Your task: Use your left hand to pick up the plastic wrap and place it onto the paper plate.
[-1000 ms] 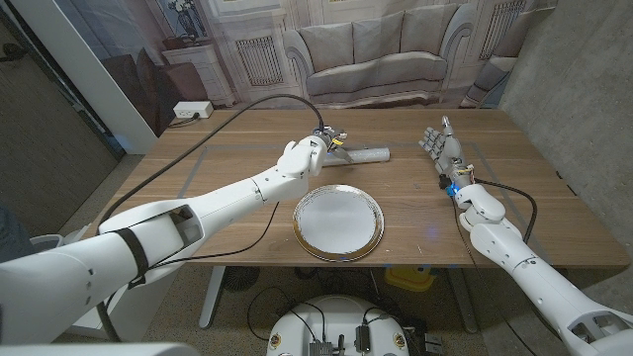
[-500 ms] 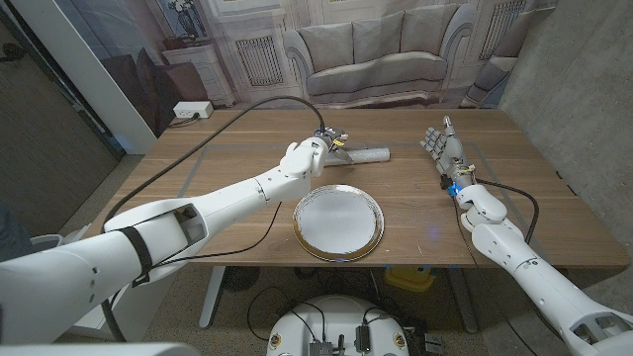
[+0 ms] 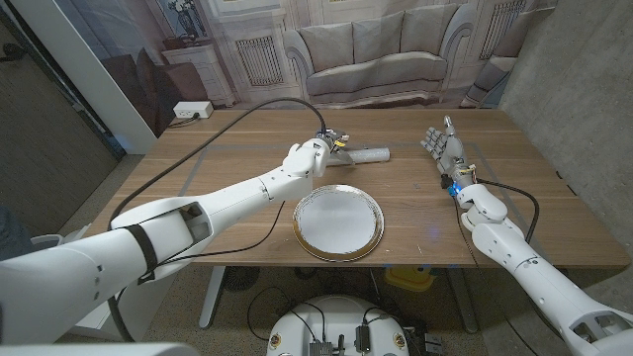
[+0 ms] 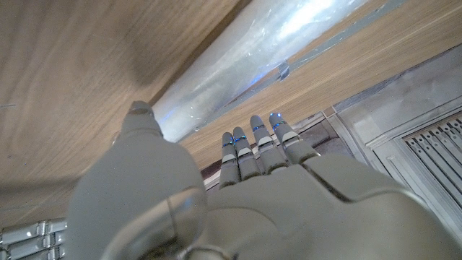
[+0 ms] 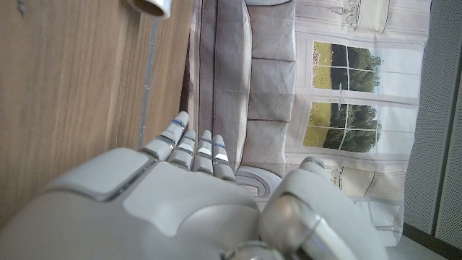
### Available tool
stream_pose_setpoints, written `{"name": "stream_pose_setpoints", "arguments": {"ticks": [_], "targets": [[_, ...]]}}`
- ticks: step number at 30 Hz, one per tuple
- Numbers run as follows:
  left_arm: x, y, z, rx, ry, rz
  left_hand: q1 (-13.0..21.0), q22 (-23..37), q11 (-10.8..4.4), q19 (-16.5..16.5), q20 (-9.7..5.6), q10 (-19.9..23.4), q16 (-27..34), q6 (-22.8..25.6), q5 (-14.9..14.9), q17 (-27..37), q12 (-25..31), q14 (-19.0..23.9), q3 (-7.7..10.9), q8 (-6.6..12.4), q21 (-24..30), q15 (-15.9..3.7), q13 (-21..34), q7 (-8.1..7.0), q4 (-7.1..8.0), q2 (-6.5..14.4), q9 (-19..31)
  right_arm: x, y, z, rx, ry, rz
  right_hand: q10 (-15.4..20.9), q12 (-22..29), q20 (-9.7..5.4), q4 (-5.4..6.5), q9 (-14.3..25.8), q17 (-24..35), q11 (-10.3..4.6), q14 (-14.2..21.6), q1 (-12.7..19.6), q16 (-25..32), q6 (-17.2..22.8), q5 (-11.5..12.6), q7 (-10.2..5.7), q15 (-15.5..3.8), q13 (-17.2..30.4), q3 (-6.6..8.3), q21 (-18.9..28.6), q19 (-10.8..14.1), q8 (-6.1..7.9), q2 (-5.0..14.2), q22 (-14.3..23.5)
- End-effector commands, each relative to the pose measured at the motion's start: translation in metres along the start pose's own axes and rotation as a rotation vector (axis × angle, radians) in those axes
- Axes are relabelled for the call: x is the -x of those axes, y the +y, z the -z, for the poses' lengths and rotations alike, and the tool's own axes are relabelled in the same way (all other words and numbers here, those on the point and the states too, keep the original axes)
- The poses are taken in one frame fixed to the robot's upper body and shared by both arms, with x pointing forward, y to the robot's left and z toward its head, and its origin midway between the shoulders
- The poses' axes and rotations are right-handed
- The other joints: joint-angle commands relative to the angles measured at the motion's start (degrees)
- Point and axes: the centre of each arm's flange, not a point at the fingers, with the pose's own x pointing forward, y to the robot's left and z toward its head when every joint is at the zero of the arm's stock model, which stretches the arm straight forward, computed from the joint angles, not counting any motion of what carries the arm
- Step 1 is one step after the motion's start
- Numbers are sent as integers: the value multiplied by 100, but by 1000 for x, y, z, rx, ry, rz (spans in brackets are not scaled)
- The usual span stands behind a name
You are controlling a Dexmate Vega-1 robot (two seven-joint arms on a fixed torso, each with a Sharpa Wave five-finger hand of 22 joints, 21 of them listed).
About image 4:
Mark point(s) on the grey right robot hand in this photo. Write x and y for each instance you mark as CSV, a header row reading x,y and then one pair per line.
x,y
25,240

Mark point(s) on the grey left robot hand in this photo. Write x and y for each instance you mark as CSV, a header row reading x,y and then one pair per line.
x,y
288,216

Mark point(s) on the printed living room backdrop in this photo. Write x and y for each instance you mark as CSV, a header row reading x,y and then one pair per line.
x,y
415,108

